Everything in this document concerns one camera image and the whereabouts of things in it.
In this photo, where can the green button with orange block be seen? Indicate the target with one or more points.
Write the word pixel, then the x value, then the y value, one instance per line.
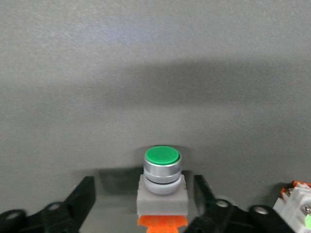
pixel 161 199

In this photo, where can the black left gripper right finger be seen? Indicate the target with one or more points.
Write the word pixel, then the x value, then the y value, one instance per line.
pixel 218 218

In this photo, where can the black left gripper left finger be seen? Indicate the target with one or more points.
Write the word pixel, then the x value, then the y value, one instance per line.
pixel 60 216

